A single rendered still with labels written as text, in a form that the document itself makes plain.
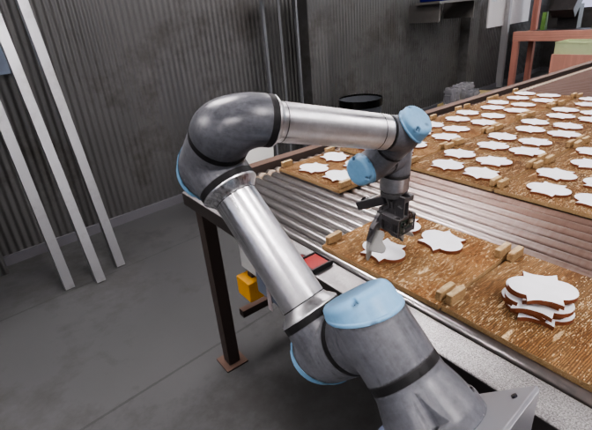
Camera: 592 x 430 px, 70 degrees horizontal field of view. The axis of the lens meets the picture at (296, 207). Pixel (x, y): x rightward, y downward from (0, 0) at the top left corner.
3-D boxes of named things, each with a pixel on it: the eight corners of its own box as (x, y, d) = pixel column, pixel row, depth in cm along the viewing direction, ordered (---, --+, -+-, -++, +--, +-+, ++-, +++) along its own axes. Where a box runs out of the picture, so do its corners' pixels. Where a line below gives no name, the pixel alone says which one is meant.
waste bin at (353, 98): (358, 143, 551) (358, 92, 525) (390, 149, 516) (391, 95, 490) (332, 152, 521) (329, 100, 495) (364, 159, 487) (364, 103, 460)
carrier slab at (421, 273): (438, 310, 100) (438, 305, 100) (321, 249, 130) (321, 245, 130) (513, 255, 119) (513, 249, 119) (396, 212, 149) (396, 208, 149)
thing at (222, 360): (227, 373, 210) (197, 218, 174) (216, 359, 219) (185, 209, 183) (248, 360, 216) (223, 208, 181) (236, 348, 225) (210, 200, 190)
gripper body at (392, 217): (395, 240, 112) (399, 200, 106) (372, 228, 118) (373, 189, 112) (414, 231, 116) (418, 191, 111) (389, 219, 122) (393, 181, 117)
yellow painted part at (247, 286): (250, 303, 158) (242, 248, 148) (238, 292, 165) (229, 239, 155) (268, 293, 162) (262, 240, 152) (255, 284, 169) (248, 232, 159)
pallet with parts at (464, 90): (474, 99, 736) (477, 75, 720) (531, 103, 671) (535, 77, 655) (432, 114, 656) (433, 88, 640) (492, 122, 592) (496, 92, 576)
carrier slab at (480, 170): (491, 191, 159) (492, 181, 157) (404, 167, 190) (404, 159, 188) (538, 167, 177) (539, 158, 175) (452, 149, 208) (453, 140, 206)
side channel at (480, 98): (207, 202, 188) (203, 182, 184) (201, 198, 193) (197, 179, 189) (592, 72, 402) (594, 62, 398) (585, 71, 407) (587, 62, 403)
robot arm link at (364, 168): (363, 140, 93) (394, 129, 100) (338, 167, 102) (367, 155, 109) (383, 169, 92) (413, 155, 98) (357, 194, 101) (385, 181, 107)
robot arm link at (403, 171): (373, 134, 105) (395, 126, 110) (372, 174, 110) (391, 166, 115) (400, 141, 100) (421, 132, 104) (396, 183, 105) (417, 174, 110)
